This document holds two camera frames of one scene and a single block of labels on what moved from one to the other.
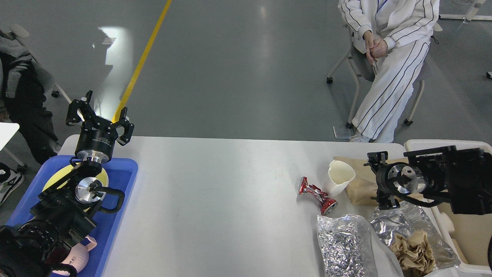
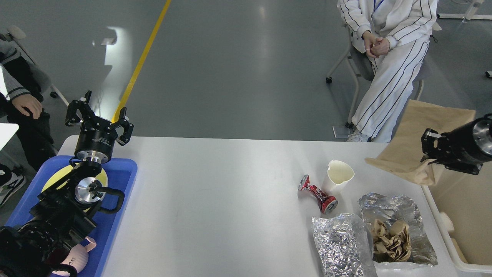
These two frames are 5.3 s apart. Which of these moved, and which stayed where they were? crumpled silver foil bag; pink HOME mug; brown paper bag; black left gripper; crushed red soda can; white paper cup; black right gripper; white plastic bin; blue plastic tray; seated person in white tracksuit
Moved: black right gripper; brown paper bag
Stayed: black left gripper; white paper cup; crushed red soda can; blue plastic tray; seated person in white tracksuit; white plastic bin; crumpled silver foil bag; pink HOME mug
